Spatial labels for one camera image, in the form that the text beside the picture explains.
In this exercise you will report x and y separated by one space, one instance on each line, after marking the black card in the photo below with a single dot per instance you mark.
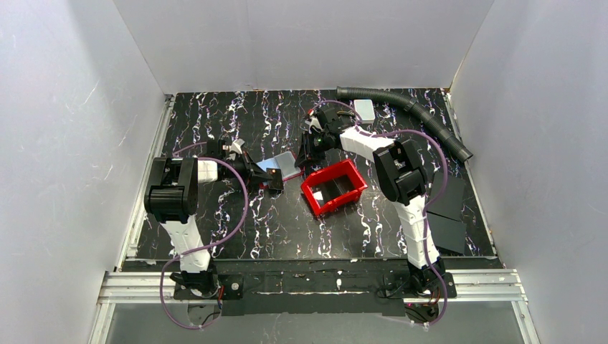
449 236
275 184
450 203

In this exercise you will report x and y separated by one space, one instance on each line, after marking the aluminium frame rail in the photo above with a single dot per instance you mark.
305 277

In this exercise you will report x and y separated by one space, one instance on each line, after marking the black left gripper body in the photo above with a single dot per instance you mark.
249 168

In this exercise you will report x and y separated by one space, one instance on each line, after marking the white rectangular box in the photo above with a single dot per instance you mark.
365 110

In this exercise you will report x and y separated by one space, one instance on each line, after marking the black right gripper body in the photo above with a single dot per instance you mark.
312 144

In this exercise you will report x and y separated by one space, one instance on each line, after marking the red plastic bin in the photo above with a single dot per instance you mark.
332 187

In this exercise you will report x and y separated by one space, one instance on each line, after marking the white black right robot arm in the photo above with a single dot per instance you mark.
399 171

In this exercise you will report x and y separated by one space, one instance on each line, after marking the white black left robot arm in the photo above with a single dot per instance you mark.
171 194

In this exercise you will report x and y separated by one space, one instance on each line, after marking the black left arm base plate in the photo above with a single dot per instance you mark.
207 285

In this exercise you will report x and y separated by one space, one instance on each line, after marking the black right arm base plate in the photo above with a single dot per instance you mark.
401 285

